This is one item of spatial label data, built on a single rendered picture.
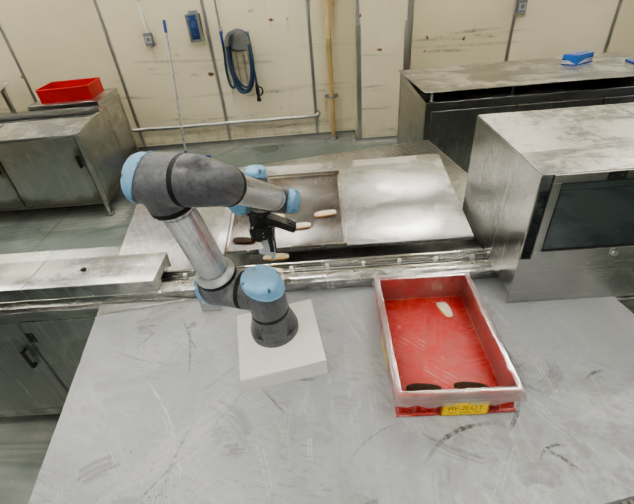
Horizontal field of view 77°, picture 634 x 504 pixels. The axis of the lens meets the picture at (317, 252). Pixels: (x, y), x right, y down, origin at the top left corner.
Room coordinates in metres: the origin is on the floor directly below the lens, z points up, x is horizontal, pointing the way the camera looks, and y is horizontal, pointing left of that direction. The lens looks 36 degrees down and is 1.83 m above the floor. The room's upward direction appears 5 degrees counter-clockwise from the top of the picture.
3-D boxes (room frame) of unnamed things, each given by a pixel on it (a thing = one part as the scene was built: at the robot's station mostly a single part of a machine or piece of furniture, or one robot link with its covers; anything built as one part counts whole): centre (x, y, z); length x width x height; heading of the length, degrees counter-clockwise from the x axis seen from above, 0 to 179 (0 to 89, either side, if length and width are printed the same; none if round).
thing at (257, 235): (1.22, 0.19, 1.08); 0.09 x 0.08 x 0.12; 88
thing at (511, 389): (0.81, -0.34, 0.87); 0.49 x 0.34 x 0.10; 177
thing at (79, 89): (4.37, 2.33, 0.93); 0.51 x 0.36 x 0.13; 92
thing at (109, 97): (4.37, 2.33, 0.44); 0.70 x 0.55 x 0.87; 88
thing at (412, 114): (3.29, -1.83, 0.51); 1.93 x 1.05 x 1.02; 88
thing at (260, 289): (0.88, 0.17, 1.05); 0.13 x 0.12 x 0.14; 69
